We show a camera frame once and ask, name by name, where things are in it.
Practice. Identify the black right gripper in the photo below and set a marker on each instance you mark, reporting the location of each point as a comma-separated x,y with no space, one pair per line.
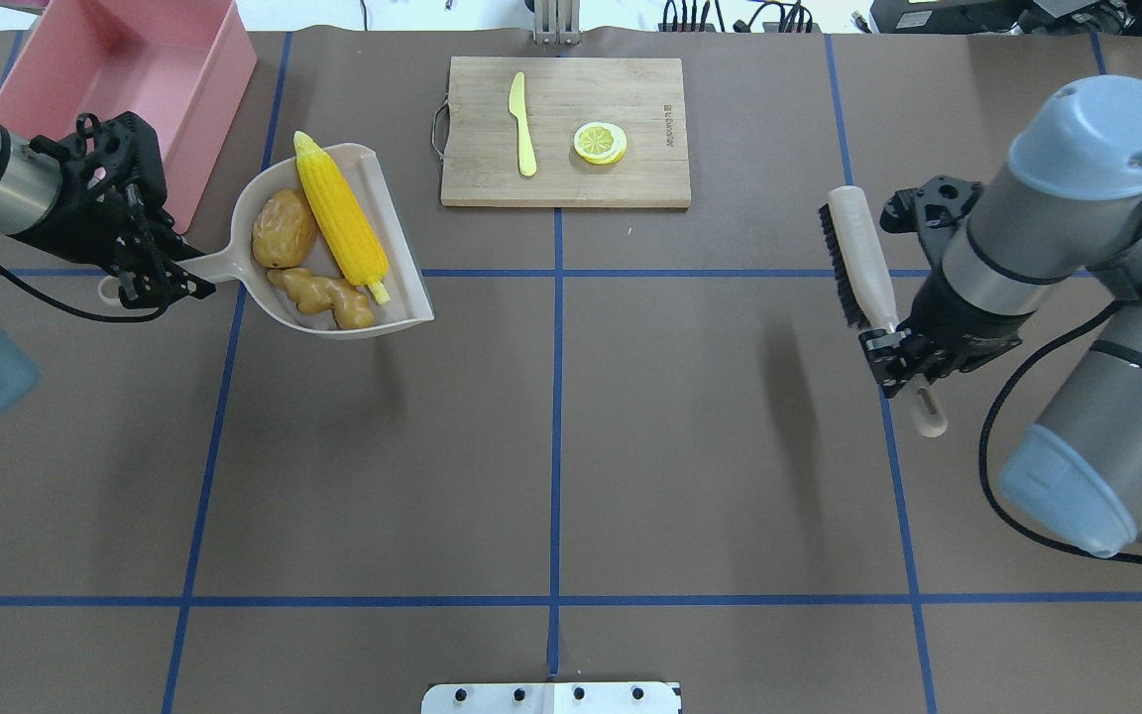
958,319

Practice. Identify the yellow plastic knife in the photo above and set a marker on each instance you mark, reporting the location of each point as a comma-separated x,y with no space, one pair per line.
525,153

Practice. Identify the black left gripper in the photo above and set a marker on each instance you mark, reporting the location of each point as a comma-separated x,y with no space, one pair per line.
78,226

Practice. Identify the yellow toy corn cob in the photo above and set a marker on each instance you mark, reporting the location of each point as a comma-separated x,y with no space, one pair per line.
342,220

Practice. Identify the pink plastic bin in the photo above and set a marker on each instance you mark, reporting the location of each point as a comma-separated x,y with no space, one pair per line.
183,66

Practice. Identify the wooden cutting board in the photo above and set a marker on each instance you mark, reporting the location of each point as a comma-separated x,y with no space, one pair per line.
645,97

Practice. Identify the beige hand brush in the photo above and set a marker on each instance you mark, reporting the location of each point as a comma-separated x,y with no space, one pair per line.
865,289

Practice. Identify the yellow lemon slice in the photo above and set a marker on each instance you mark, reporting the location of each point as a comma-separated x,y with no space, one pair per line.
600,143

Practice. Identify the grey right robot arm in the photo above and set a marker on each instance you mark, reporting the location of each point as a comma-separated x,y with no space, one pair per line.
955,270

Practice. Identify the brown toy potato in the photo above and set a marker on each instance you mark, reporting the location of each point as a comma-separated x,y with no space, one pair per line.
284,231

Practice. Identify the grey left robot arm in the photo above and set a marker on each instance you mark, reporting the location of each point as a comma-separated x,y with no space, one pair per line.
29,184

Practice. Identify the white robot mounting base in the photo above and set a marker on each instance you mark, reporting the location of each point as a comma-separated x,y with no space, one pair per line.
554,697

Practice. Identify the tan toy ginger root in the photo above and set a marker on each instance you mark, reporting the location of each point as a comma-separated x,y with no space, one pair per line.
312,294

